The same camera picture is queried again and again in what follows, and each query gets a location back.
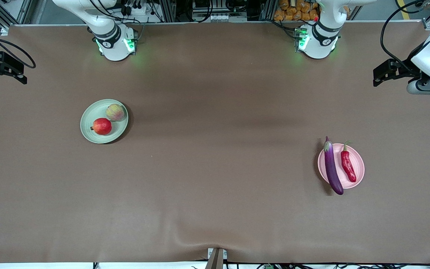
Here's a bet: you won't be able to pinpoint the red chili pepper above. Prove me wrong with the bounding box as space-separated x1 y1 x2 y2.
341 141 357 183

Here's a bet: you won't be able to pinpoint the red pomegranate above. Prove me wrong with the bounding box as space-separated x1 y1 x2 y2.
90 117 113 136

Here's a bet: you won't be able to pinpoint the yellow pink peach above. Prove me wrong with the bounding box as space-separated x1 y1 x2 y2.
105 103 126 122

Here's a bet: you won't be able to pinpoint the purple eggplant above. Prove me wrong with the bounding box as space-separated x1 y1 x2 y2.
324 136 345 195

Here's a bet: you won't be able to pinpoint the pale green round plate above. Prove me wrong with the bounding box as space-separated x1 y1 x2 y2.
80 99 129 144

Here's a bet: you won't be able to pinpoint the pink round plate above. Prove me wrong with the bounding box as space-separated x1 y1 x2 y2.
318 143 365 189

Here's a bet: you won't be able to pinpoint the orange snack packs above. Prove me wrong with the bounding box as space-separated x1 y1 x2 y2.
274 0 321 22

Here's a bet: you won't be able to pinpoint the white power strip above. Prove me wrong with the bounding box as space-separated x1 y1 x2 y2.
122 0 152 16

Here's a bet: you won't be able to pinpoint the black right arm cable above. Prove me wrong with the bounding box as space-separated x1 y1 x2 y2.
0 24 36 69

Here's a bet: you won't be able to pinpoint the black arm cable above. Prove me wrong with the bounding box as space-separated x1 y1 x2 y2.
380 0 424 68
0 24 36 69

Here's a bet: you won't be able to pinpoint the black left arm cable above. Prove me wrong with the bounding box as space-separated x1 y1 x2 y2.
380 0 424 68

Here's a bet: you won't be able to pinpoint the aluminium table edge rail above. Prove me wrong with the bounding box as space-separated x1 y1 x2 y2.
8 19 424 27

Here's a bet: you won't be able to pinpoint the table edge clamp bracket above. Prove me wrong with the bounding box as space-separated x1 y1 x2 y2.
206 248 228 269

